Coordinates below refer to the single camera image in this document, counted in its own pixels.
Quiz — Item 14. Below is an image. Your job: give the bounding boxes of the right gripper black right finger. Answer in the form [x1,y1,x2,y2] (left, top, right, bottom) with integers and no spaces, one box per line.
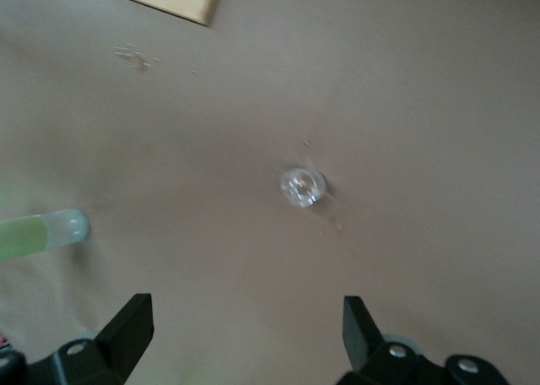
[337,296,507,385]

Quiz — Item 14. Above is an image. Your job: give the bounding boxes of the brown table cover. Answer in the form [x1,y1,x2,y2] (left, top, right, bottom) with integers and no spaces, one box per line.
[0,0,540,385]

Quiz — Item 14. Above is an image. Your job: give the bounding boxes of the clear glass cup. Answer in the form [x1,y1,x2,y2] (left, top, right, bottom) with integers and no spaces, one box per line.
[279,165,328,211]

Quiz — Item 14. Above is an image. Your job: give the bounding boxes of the green sleeved glass bottle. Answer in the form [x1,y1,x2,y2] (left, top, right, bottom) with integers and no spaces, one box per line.
[0,209,91,263]

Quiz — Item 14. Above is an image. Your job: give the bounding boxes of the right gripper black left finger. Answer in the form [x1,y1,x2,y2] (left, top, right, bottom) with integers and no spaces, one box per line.
[24,292,155,385]

